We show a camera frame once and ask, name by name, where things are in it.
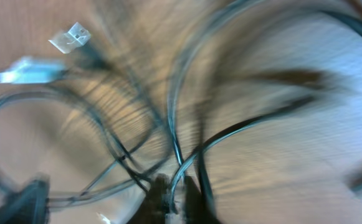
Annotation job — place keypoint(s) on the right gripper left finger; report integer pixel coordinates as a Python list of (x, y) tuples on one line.
[(154, 207)]

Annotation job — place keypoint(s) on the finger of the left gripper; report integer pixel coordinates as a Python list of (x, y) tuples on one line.
[(28, 206)]

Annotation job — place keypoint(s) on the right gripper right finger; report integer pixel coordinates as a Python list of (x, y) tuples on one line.
[(194, 207)]

